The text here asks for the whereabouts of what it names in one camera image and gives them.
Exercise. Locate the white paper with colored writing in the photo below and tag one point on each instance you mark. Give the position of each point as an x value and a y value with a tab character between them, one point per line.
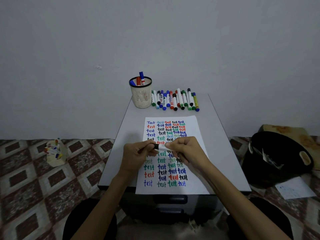
197	127

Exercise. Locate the black capped thick white marker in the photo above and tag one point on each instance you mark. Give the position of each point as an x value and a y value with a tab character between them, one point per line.
163	147

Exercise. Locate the black plastic bucket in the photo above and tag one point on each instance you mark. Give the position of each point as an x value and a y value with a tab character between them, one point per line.
257	174

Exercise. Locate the red capped white marker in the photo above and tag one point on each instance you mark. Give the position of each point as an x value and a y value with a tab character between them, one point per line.
138	81

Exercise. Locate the person's left hand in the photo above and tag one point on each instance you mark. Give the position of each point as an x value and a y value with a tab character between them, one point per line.
133	157

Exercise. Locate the person's left leg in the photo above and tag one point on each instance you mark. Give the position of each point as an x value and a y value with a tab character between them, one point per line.
82	217

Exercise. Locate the row of colored markers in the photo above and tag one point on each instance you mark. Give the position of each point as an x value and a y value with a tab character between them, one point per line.
175	99

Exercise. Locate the person's leg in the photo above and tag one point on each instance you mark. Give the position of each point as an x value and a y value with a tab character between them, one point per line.
82	217
277	217

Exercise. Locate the yellow floral cushion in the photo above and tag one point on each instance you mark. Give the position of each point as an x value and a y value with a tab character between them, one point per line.
287	131

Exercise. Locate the blue marker with red band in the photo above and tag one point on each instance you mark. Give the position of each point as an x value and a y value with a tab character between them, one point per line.
142	77

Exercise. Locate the person's right forearm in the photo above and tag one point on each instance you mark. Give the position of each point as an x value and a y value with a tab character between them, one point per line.
242	207

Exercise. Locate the white sheet with faint marks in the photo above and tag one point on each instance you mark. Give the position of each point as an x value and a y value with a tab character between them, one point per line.
295	188

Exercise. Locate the grey drawer cabinet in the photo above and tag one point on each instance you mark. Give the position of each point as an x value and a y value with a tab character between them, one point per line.
205	204

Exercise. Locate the blue capped white marker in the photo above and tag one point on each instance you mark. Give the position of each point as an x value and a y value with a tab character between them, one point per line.
132	83

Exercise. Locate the beige mesh cup black rim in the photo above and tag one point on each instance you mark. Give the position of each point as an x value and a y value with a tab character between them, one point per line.
141	97

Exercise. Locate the beige fuzzy cloth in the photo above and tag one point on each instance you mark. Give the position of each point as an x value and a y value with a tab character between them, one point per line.
155	232

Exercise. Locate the person's right hand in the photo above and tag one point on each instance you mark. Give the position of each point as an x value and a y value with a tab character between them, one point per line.
192	152

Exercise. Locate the person's left forearm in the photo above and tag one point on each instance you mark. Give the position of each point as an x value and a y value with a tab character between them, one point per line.
102	209

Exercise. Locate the person's right leg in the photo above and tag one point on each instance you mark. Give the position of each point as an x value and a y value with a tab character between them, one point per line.
277	217

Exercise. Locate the small cream box of pens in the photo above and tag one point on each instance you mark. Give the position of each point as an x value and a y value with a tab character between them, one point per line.
56	161

